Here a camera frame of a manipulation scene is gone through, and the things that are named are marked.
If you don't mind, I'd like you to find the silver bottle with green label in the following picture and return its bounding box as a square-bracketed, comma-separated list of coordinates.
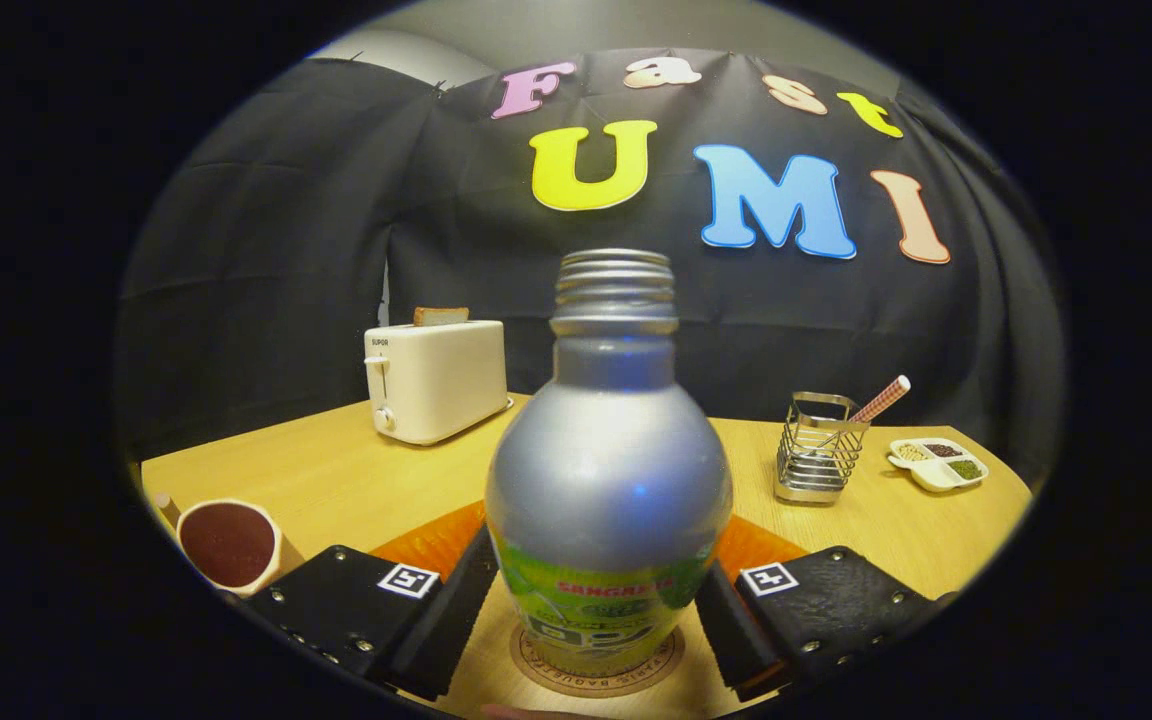
[484, 248, 735, 679]

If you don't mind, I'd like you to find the white toaster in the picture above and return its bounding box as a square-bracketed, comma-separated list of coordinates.
[363, 319, 514, 447]

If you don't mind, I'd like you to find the white divided dish of beans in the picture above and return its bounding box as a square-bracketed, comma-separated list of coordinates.
[886, 437, 991, 493]

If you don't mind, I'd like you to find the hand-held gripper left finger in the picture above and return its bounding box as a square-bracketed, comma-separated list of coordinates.
[226, 500, 500, 703]

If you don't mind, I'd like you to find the black backdrop cloth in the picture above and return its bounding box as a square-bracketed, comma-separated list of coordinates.
[116, 45, 1067, 491]

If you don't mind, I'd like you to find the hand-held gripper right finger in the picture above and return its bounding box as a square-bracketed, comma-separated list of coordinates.
[696, 515, 942, 703]

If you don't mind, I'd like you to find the beige cup with wooden handle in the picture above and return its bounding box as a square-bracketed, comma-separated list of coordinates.
[154, 492, 305, 599]

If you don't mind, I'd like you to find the wire mesh holder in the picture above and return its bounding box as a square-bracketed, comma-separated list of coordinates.
[774, 391, 872, 505]

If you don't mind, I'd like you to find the wooden table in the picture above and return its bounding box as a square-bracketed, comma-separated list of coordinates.
[139, 393, 1035, 720]

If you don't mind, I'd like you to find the round cork coaster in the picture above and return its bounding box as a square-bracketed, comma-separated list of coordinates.
[509, 625, 687, 699]

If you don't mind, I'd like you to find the red striped straw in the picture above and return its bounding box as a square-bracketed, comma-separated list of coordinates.
[848, 375, 912, 426]

